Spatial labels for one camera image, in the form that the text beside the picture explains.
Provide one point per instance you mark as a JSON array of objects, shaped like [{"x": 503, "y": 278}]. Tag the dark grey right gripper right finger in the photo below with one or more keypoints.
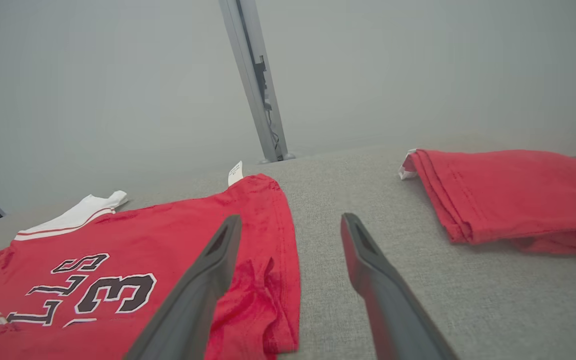
[{"x": 398, "y": 325}]

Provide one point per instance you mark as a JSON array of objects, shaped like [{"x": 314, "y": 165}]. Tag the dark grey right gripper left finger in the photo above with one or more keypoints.
[{"x": 183, "y": 320}]

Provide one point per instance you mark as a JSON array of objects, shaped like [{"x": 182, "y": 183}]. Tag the red Bulls jersey shirt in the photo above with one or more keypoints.
[{"x": 118, "y": 235}]

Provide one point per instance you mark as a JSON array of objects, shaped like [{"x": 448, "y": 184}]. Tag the red shorts with white hem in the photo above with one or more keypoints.
[{"x": 518, "y": 195}]

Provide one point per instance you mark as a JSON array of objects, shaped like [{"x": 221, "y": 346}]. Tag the grey partition post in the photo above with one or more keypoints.
[{"x": 248, "y": 75}]

